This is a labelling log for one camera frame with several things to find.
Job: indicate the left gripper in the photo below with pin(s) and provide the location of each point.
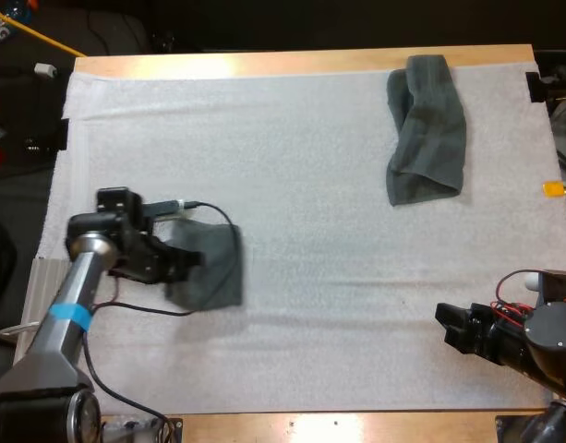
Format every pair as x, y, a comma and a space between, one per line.
144, 258

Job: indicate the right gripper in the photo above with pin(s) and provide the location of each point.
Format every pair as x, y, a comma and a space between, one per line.
495, 334

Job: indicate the grey-green towel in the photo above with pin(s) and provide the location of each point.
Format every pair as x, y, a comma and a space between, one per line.
425, 138
218, 277

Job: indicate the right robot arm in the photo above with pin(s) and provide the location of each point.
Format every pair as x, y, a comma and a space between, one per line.
552, 332

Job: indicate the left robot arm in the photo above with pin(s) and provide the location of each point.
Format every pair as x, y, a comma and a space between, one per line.
56, 332

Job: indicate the yellow-orange clip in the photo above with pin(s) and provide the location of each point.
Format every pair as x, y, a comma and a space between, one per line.
554, 189

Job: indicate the dark table edge clamp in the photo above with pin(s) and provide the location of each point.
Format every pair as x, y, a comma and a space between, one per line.
63, 134
536, 87

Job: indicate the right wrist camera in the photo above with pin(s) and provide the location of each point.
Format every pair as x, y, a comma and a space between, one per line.
557, 286

